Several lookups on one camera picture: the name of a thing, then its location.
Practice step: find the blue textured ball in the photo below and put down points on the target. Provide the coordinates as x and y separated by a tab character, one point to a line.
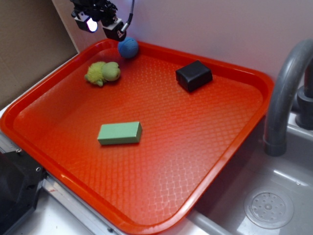
128	48

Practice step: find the brown cardboard panel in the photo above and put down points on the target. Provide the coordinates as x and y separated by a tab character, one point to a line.
33	43

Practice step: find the light wooden board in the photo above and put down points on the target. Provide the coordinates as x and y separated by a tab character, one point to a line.
80	38

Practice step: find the green plush toy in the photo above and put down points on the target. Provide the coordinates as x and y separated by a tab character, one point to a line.
101	72

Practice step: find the dark grey faucet handle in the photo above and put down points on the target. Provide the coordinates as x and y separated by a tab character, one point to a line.
304	118

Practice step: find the aluminium rail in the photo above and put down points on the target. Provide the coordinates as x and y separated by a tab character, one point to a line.
58	211

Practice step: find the red plastic tray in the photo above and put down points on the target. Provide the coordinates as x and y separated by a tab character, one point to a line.
187	138

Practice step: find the black metal mount block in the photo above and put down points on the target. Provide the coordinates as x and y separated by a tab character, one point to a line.
21	179

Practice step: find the round sink drain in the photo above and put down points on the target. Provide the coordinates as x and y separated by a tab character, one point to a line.
268	208

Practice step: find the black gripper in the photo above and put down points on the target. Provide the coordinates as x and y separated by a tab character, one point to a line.
87	13

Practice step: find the grey plastic sink basin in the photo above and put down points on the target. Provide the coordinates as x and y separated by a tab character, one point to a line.
220	211

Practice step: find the black rectangular block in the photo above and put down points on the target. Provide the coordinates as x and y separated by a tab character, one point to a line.
194	76

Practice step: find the grey curved faucet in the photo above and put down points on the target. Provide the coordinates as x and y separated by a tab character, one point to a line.
289	80

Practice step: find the green rectangular block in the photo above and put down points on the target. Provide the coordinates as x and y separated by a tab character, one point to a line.
120	133

